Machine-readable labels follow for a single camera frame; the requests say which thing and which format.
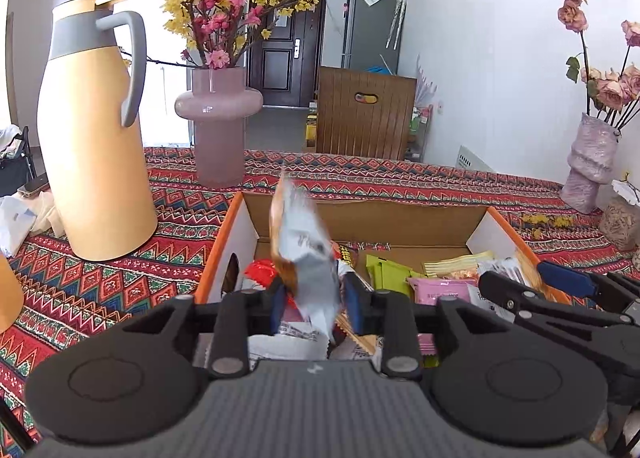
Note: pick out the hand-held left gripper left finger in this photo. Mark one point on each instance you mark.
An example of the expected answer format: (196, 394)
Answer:
(276, 308)

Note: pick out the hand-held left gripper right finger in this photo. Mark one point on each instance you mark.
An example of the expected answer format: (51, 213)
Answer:
(354, 303)

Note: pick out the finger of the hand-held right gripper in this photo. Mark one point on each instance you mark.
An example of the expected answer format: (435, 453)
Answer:
(505, 288)
(567, 275)

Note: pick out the white silver snack packet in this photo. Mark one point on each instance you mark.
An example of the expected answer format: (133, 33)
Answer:
(500, 268)

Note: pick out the cookie picture snack packet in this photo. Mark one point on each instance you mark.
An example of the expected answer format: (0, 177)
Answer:
(360, 338)

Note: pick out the white printed snack packet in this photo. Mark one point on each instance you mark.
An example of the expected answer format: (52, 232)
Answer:
(290, 343)

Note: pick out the red snack packet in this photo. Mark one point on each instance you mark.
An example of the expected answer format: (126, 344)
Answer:
(260, 273)

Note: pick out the green snack packet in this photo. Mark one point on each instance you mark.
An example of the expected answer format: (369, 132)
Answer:
(387, 278)

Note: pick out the orange yellow-bordered snack packet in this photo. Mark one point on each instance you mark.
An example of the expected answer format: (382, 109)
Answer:
(460, 265)

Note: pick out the silver brown snack packet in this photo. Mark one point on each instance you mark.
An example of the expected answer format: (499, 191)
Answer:
(310, 258)

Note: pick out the pink snack packet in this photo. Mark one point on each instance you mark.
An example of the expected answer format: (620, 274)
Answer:
(440, 290)

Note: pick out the red cardboard box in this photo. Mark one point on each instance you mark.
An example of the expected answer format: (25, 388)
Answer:
(370, 223)

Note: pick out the fallen yellow petals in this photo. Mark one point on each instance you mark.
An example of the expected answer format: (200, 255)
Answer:
(547, 223)

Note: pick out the clear storage jar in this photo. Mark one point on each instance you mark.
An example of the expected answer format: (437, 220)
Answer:
(620, 223)

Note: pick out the textured pink vase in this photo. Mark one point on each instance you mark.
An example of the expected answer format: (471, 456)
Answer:
(587, 163)

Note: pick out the wooden chair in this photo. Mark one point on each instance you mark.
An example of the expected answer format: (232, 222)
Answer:
(365, 128)

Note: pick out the small storage cart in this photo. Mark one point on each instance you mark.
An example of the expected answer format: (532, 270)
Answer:
(419, 133)

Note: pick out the mauve glass vase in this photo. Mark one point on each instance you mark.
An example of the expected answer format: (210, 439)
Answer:
(217, 138)

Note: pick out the dried pink roses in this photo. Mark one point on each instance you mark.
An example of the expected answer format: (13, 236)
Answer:
(610, 90)

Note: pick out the white pampas grass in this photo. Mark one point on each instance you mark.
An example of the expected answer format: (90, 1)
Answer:
(425, 83)

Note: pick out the yellow thermos jug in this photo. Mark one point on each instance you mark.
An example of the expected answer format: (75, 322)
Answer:
(95, 163)

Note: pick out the dark entrance door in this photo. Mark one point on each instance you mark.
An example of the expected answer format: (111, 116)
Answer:
(280, 73)

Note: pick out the grey refrigerator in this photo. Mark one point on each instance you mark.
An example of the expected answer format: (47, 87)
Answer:
(370, 38)

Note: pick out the white plastic bag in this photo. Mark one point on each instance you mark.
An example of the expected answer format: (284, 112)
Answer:
(15, 228)

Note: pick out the white folded umbrella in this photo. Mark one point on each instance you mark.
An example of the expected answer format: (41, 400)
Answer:
(395, 18)

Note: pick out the red and yellow blossom branches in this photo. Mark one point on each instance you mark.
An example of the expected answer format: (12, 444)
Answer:
(215, 23)

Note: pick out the black bag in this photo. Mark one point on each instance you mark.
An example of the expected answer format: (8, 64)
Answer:
(15, 170)

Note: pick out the white wall heater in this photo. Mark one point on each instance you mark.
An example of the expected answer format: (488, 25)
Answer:
(474, 159)

